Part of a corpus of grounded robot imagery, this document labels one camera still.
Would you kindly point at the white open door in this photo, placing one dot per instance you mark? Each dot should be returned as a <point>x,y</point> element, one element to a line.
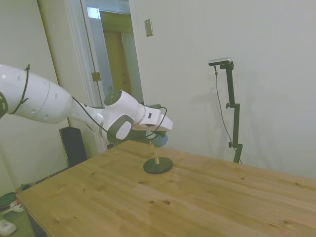
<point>95,49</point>

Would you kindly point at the brass door hinge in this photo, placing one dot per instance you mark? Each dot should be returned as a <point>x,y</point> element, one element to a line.
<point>95,76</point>

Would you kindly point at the grey camera on stand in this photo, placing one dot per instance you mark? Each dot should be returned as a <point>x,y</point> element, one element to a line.
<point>220,61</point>

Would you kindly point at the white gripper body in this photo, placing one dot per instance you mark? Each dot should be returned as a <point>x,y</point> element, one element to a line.
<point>153,119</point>

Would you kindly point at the wooden mug tree black base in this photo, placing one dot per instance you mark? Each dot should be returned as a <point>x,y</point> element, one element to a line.
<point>158,165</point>

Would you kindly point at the black speaker box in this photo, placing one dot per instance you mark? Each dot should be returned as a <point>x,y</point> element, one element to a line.
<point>74,145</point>

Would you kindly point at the black camera stand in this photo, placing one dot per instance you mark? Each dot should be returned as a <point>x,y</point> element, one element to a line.
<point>219,103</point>
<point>235,123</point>

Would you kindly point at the metal wall switch plate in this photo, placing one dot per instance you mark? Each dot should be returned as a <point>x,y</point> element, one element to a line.
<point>148,27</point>

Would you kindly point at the blue enamel mug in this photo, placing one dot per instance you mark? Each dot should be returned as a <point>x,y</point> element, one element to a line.
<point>160,142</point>

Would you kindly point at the white shoe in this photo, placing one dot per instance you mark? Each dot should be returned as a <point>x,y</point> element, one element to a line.
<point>7,227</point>

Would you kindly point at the red and white floor clutter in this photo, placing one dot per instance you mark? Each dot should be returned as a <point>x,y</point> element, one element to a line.
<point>11,201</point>

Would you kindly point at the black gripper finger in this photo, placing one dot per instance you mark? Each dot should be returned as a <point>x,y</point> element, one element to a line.
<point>163,134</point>

